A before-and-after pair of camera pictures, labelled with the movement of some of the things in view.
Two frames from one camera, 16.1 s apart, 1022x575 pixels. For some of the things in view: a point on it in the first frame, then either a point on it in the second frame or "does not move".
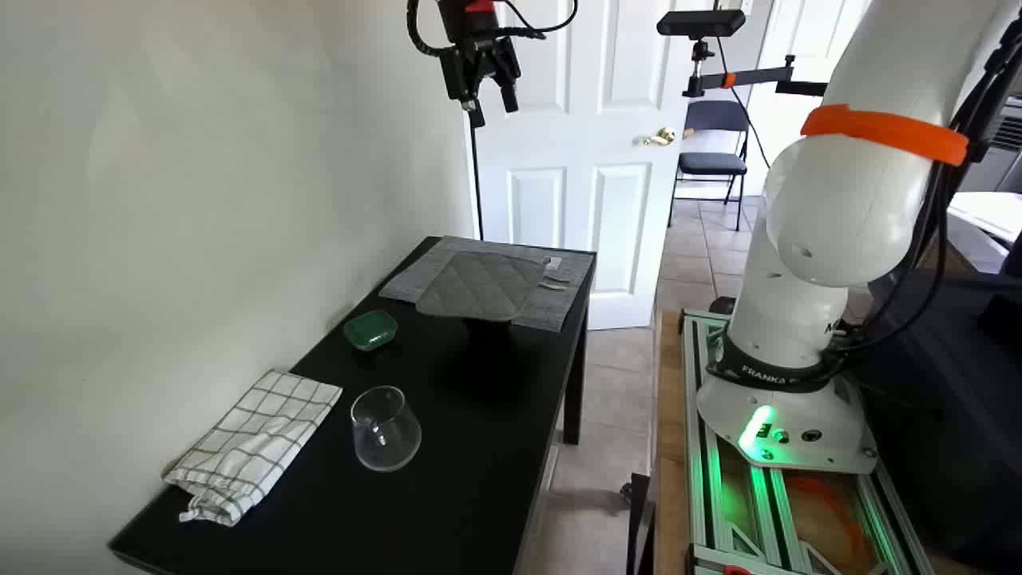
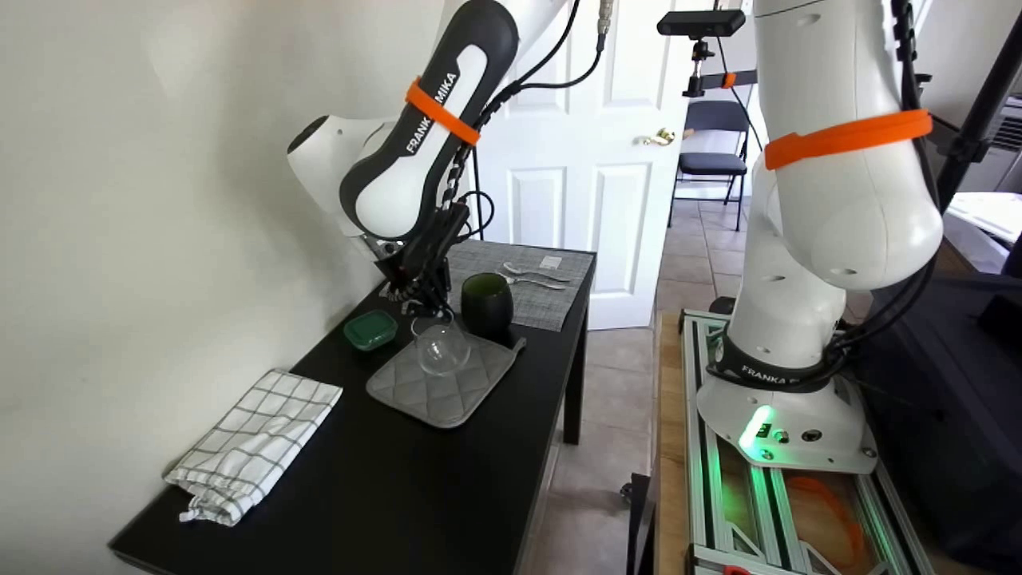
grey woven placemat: [557, 275] does not move
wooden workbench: [672, 452] does not move
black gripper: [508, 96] → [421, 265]
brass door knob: [659, 139] does not move
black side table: [430, 461] does not move
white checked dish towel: [252, 446] does not move
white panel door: [590, 151] does not move
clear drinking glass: [384, 428] → [442, 350]
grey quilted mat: [479, 284] → [442, 377]
